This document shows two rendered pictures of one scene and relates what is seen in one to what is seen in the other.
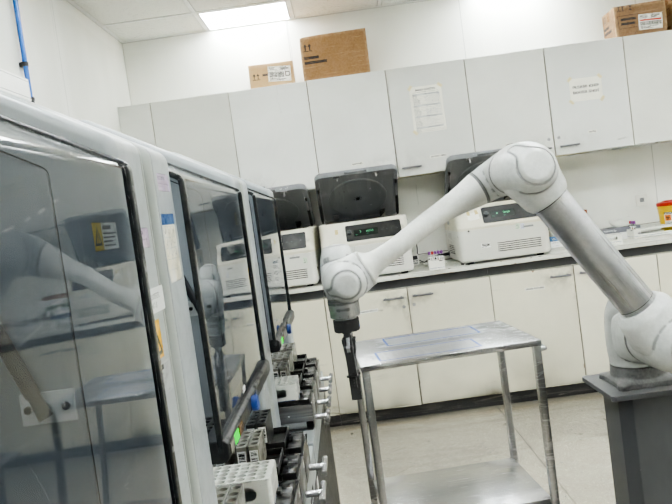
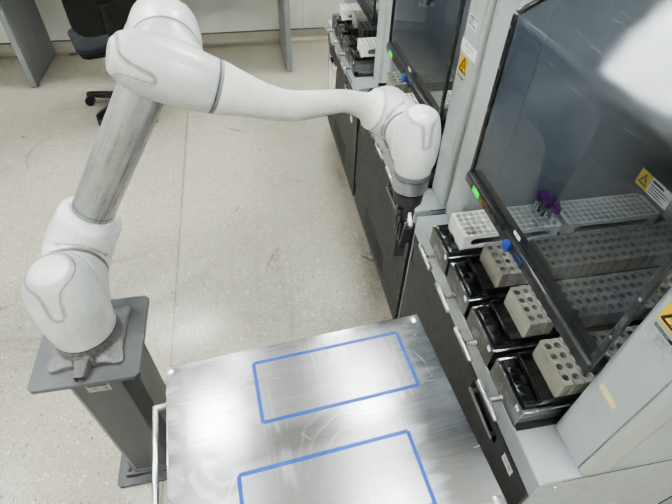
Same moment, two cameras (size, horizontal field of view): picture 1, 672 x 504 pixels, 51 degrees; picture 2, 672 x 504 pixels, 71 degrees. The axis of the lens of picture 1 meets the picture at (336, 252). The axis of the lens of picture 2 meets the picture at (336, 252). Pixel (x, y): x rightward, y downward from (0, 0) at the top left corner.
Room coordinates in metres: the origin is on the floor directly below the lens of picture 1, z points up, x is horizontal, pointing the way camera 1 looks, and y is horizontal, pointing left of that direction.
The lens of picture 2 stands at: (2.85, -0.38, 1.75)
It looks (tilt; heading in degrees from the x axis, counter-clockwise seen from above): 46 degrees down; 168
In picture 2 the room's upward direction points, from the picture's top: 2 degrees clockwise
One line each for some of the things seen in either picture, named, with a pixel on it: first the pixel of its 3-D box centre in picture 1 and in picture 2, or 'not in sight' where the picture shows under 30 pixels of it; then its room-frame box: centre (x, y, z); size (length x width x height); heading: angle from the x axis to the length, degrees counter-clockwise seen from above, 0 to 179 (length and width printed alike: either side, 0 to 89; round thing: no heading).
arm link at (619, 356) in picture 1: (634, 326); (67, 296); (2.05, -0.85, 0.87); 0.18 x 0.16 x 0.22; 3
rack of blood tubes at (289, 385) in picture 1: (247, 396); (503, 227); (1.98, 0.31, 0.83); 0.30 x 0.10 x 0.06; 89
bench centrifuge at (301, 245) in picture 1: (274, 237); not in sight; (4.58, 0.39, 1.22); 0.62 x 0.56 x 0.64; 177
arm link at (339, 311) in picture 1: (344, 308); (410, 179); (1.98, 0.00, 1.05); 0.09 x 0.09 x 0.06
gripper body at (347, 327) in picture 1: (347, 333); (406, 202); (1.98, 0.00, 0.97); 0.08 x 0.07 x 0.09; 175
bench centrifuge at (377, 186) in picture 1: (361, 222); not in sight; (4.58, -0.19, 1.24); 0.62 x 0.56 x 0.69; 0
